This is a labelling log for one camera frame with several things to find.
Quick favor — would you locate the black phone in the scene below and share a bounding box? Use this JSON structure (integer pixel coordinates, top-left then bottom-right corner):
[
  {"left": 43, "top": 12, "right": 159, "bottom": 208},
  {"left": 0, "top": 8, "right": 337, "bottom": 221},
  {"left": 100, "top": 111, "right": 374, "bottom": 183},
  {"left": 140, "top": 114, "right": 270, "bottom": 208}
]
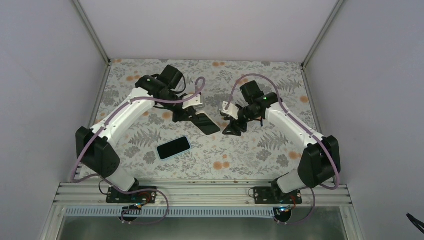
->
[{"left": 190, "top": 112, "right": 221, "bottom": 136}]

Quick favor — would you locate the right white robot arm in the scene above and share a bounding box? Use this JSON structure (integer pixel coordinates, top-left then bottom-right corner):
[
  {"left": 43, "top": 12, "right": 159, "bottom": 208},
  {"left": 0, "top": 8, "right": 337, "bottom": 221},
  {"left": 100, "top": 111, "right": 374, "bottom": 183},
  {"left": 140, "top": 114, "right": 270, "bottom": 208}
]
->
[{"left": 220, "top": 81, "right": 341, "bottom": 204}]

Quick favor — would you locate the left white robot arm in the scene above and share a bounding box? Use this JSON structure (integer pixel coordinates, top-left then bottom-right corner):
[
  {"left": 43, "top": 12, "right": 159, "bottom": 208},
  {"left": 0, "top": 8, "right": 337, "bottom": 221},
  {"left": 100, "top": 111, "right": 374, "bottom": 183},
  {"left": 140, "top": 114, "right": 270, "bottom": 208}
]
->
[{"left": 71, "top": 75, "right": 206, "bottom": 203}]

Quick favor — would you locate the floral table mat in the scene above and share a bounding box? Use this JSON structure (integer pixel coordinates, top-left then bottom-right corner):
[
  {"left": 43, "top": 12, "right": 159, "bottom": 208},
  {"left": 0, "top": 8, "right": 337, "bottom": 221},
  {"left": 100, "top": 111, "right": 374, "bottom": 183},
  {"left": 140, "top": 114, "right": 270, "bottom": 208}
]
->
[{"left": 95, "top": 59, "right": 316, "bottom": 180}]

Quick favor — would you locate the black object at corner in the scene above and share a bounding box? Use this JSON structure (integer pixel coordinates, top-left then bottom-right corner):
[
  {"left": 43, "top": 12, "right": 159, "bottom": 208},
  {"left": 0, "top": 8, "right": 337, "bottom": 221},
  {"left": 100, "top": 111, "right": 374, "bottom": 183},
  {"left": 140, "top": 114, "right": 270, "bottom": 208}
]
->
[{"left": 406, "top": 213, "right": 424, "bottom": 234}]

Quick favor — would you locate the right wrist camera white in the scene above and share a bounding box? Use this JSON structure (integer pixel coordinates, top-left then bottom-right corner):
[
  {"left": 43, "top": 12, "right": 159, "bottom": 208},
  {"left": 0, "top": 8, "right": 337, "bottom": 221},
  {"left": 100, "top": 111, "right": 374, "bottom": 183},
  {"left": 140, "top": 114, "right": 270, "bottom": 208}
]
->
[{"left": 220, "top": 101, "right": 247, "bottom": 121}]

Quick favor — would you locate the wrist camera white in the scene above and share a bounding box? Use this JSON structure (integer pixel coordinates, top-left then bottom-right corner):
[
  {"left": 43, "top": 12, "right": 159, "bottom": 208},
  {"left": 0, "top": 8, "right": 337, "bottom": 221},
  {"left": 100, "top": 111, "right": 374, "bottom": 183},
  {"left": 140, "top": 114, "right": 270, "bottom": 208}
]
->
[
  {"left": 220, "top": 101, "right": 247, "bottom": 121},
  {"left": 182, "top": 94, "right": 205, "bottom": 109}
]

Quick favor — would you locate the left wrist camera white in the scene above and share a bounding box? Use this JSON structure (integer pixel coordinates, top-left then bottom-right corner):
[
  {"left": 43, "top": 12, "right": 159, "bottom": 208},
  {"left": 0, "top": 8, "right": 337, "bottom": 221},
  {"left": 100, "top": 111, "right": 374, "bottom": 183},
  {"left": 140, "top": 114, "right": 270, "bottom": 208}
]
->
[{"left": 182, "top": 94, "right": 205, "bottom": 109}]

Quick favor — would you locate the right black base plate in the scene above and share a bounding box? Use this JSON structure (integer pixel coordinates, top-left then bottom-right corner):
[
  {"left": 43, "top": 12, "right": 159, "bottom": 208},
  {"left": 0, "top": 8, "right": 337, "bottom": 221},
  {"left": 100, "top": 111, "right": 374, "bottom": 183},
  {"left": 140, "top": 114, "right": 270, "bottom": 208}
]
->
[{"left": 252, "top": 186, "right": 303, "bottom": 205}]

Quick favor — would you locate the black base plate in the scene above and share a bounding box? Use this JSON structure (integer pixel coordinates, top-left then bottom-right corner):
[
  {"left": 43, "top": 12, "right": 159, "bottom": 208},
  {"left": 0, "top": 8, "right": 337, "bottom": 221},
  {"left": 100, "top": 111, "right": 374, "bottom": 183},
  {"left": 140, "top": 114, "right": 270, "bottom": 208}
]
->
[
  {"left": 105, "top": 186, "right": 157, "bottom": 205},
  {"left": 252, "top": 186, "right": 303, "bottom": 205}
]

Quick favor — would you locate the aluminium rail frame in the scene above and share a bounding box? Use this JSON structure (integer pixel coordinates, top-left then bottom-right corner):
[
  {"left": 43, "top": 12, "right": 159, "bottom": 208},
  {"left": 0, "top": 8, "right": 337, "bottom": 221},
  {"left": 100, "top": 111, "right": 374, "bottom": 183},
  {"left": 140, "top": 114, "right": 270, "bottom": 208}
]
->
[{"left": 53, "top": 181, "right": 352, "bottom": 219}]

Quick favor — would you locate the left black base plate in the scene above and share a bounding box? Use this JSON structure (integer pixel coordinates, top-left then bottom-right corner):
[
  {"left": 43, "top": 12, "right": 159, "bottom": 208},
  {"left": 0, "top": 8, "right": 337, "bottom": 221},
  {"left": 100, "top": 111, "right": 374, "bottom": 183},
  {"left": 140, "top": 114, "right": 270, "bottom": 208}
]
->
[{"left": 105, "top": 186, "right": 157, "bottom": 205}]

